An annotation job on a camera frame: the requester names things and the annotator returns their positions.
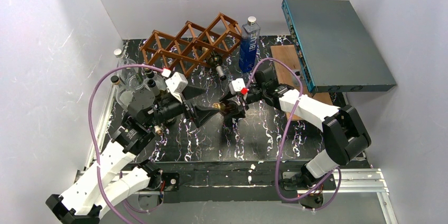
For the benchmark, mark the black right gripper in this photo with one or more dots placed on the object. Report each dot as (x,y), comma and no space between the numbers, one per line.
(240,104)

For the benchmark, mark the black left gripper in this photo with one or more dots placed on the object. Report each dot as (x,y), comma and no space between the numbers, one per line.
(188,109)

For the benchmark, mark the dark bottle grey cap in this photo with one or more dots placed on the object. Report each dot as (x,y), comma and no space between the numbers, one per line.
(155,89)

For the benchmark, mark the dark bottle black cap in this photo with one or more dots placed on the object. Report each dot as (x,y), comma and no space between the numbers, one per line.
(215,61)

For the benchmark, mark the clear bottle silver cap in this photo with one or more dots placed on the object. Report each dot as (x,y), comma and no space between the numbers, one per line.
(128,72)

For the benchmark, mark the blue transparent bottle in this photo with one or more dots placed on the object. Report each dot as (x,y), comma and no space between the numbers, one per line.
(249,44)

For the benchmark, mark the dark wine bottle gold cap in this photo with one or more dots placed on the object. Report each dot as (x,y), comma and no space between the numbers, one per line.
(228,109)

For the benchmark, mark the clear bottle white gold label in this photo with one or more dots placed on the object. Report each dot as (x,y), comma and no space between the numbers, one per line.
(125,90)

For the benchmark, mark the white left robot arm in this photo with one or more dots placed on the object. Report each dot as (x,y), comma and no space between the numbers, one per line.
(95,193)

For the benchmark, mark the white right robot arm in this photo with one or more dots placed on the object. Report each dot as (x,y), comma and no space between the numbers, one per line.
(344,133)

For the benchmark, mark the brown wooden wine rack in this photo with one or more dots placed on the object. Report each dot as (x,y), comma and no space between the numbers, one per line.
(191,47)

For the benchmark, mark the wooden board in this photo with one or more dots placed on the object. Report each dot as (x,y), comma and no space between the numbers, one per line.
(287,54)

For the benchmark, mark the teal metal box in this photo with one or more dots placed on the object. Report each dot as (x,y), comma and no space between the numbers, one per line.
(334,49)

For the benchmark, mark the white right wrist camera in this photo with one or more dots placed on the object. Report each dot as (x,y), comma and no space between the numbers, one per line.
(237,87)

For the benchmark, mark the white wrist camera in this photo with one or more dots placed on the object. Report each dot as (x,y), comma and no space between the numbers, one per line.
(175,83)
(237,87)

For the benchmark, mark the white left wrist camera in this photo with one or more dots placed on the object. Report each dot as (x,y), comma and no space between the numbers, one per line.
(175,83)

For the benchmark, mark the grey metal bracket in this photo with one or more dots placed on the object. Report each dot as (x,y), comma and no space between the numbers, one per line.
(298,73)

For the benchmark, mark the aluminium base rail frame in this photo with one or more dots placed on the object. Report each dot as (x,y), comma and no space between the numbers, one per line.
(246,180)

